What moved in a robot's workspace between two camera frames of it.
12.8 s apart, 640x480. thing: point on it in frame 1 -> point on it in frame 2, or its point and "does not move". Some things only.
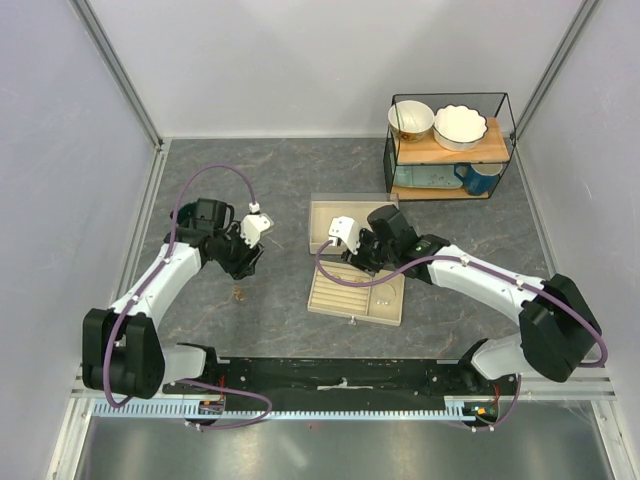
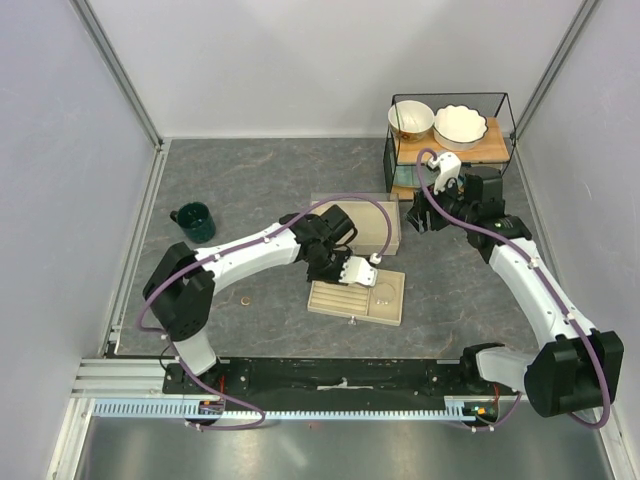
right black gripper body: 372,255 -> 455,205
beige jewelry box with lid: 324,206 does not move
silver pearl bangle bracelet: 384,294 does not move
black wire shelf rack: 448,146 does not move
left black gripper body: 234,256 -> 327,267
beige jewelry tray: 380,303 does not move
